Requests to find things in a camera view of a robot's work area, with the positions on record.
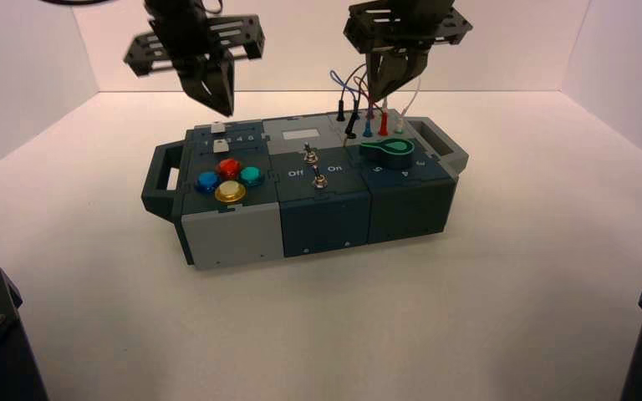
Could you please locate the dark teal grey task box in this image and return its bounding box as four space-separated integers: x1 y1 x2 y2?
140 112 470 272

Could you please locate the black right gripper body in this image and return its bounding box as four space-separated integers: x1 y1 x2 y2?
342 0 474 62

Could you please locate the red push button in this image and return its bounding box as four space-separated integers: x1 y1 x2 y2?
216 158 243 181

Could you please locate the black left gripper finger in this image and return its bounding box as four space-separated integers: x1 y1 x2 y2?
179 60 229 117
214 52 237 119

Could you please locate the white jumper wire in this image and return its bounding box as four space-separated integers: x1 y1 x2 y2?
400 77 423 119

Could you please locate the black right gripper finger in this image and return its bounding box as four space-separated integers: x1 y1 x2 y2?
364 50 406 104
390 49 431 95

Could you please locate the blue jumper wire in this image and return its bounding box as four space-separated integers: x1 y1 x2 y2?
329 69 368 102

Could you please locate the teal push button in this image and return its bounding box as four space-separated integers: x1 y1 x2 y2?
238 166 264 188

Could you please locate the blue push button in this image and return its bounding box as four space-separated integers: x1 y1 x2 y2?
194 171 222 195

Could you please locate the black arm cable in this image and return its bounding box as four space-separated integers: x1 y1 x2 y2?
37 0 118 8

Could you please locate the yellow push button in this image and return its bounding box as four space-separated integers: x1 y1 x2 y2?
213 180 247 206

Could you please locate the red jumper wire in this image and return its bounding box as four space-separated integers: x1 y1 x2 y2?
354 74 380 112

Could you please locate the green rotary knob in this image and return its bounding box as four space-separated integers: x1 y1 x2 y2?
359 137 415 171

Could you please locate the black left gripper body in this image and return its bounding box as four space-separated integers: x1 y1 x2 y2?
122 11 267 79

